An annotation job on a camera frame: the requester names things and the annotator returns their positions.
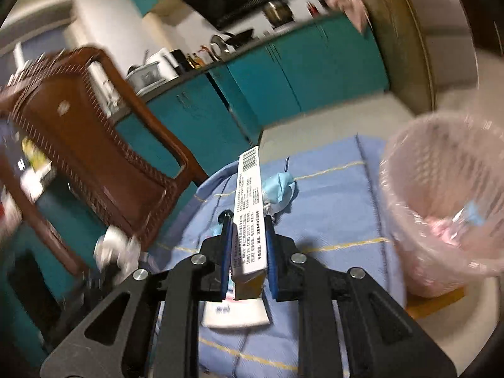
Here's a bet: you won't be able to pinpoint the blue woven cloth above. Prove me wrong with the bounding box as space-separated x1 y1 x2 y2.
147 134 409 378

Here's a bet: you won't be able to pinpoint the wood framed glass door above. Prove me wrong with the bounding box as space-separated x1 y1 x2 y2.
320 0 438 113

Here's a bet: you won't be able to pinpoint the pink plastic bag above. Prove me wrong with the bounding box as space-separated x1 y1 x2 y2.
423 216 461 245

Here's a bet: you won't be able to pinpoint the white lattice plastic wastebasket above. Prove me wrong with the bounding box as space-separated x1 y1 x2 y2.
379 111 504 298

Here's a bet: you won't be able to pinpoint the teal kitchen base cabinets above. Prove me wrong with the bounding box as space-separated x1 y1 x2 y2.
0 13 391 367

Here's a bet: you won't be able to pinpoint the black wok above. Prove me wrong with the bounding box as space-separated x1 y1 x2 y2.
222 27 255 47

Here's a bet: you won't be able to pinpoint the carved wooden chair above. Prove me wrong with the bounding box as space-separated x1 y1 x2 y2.
0 46 209 281

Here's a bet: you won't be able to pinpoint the steel cooking pot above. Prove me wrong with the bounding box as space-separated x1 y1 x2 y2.
262 1 294 28

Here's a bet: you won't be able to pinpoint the light blue face mask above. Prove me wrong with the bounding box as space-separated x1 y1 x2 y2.
261 171 298 218

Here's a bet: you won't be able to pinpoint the steel pot lid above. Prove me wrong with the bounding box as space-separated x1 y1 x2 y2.
209 34 229 58

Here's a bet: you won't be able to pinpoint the white blue toothpaste box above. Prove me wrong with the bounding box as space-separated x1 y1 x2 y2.
201 297 273 330

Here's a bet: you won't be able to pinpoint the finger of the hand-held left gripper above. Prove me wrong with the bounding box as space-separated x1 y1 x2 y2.
81 262 133 312

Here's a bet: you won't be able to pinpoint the pink hanging towel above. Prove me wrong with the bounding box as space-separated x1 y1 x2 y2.
326 0 373 32

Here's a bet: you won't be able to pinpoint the black countertop appliance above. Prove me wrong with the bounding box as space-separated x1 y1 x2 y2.
169 49 190 76

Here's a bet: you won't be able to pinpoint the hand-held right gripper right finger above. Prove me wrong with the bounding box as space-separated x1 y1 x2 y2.
263 215 459 378

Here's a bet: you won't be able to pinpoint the long white medicine box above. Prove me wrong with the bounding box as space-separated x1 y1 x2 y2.
227 146 271 301

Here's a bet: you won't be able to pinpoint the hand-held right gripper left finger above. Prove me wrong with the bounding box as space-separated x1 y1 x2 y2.
39 209 237 378

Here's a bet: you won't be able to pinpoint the white dish rack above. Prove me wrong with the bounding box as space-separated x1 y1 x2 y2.
126 49 179 92

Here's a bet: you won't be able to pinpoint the clear plastic wrapper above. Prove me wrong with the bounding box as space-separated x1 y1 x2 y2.
94 224 143 280

